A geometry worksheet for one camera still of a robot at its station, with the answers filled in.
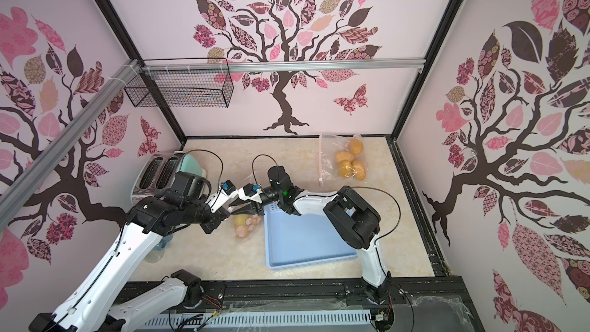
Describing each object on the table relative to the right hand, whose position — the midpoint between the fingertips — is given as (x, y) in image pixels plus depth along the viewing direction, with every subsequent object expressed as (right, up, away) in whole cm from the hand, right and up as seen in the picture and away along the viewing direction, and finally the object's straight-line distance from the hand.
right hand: (231, 207), depth 74 cm
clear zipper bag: (+35, +13, +29) cm, 47 cm away
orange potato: (+48, +21, +26) cm, 59 cm away
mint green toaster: (-31, +11, +11) cm, 34 cm away
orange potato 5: (+6, -7, +7) cm, 12 cm away
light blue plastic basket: (+20, -16, +15) cm, 30 cm away
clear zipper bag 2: (+2, -10, +5) cm, 11 cm away
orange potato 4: (+49, +11, +23) cm, 55 cm away
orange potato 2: (+43, +17, +26) cm, 53 cm away
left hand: (-1, -3, -3) cm, 5 cm away
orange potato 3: (+42, +12, +23) cm, 50 cm away
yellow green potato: (+1, -6, +5) cm, 8 cm away
